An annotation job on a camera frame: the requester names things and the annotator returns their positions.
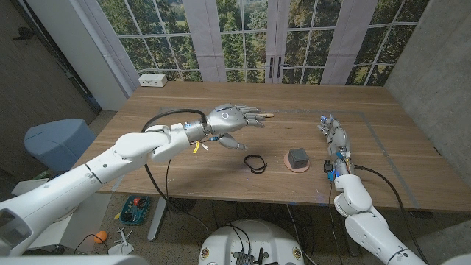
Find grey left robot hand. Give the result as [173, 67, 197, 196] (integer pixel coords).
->
[205, 103, 266, 151]

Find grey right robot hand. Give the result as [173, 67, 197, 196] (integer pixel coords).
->
[317, 114, 356, 176]

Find dark grey cube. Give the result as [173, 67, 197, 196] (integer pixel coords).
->
[287, 147, 310, 170]

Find pink round coaster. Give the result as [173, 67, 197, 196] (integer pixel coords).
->
[283, 151, 311, 174]

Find printed window backdrop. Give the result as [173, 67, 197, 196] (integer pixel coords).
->
[79, 0, 431, 88]

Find white power box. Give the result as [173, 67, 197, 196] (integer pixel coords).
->
[138, 73, 169, 88]

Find black round grille disc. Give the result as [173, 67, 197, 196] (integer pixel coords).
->
[168, 197, 198, 214]

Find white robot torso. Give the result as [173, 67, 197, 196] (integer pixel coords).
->
[197, 219, 305, 265]

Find white table leg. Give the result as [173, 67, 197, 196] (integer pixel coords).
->
[146, 197, 169, 243]

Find teal plastic basket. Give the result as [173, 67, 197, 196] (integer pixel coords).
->
[120, 194, 152, 226]

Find white toy airplane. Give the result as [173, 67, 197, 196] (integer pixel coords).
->
[107, 226, 135, 256]

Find white floor mat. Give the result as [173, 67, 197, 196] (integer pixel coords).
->
[10, 180, 111, 251]

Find blue-grey upholstered stool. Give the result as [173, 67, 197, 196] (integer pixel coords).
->
[24, 118, 97, 173]

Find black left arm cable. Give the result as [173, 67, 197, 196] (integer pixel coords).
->
[141, 107, 211, 236]

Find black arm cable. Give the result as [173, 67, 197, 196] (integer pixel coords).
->
[353, 164, 430, 264]
[141, 107, 211, 236]

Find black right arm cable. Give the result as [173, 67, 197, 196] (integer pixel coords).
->
[353, 164, 430, 264]

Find black door handle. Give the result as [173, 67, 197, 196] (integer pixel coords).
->
[12, 26, 36, 41]

